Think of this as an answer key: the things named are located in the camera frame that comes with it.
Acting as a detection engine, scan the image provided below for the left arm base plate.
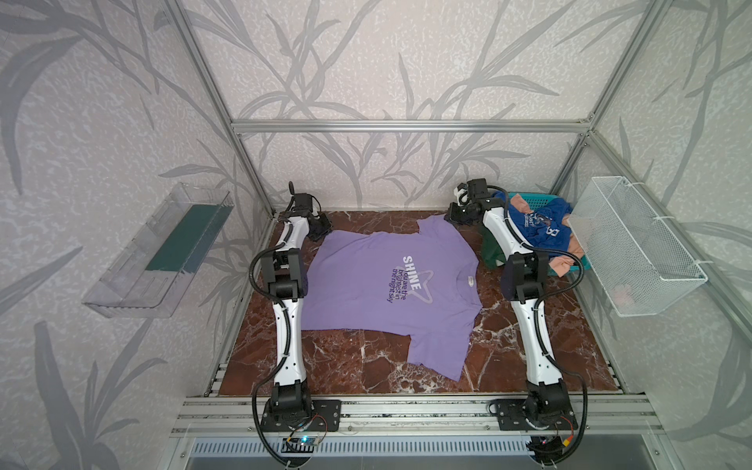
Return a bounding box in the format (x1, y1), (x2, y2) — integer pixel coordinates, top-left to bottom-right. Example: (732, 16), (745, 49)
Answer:
(260, 399), (342, 432)

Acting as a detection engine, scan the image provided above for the aluminium front rail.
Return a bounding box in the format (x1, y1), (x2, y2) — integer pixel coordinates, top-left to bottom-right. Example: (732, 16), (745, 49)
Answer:
(170, 394), (666, 437)

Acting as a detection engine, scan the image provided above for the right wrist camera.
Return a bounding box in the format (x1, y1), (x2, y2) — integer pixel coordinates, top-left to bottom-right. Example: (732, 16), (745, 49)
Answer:
(454, 183), (469, 207)

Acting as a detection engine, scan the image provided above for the teal plastic basket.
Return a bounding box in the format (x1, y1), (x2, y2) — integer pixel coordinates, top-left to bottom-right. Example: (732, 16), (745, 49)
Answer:
(506, 192), (593, 272)

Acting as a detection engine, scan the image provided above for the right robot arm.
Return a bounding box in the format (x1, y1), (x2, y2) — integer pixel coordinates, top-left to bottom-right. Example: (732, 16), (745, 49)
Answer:
(446, 178), (583, 430)

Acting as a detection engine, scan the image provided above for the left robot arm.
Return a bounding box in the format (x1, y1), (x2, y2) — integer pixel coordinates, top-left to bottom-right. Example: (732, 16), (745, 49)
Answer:
(250, 183), (331, 431)

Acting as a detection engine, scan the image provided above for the blue t-shirt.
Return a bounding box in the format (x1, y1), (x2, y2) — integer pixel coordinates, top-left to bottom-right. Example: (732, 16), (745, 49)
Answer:
(508, 194), (573, 252)

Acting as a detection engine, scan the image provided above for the purple t-shirt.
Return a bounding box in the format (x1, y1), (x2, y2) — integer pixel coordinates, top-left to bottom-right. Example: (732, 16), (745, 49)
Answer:
(302, 215), (482, 381)

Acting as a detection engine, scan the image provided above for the white wire basket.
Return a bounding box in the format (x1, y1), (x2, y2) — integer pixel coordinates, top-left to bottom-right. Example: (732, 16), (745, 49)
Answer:
(570, 176), (708, 317)

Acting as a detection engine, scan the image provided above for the pink t-shirt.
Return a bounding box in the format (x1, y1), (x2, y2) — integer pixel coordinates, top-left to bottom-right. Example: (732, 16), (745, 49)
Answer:
(508, 194), (587, 278)

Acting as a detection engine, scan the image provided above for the green t-shirt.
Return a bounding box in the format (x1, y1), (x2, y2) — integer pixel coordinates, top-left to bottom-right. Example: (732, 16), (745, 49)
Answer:
(479, 226), (507, 270)

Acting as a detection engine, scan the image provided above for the right wiring bundle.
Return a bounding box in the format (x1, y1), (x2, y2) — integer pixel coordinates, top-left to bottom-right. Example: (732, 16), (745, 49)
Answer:
(525, 431), (580, 468)

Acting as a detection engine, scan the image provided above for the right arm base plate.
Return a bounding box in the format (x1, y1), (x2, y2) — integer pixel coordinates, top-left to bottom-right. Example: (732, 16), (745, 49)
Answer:
(487, 398), (579, 433)

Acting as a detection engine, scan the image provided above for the left circuit board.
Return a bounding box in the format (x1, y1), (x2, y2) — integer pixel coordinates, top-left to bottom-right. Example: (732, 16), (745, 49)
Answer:
(282, 435), (325, 454)

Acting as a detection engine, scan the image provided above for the clear plastic tray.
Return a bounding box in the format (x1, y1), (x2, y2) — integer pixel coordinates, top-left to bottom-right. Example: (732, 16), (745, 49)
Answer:
(82, 183), (234, 319)

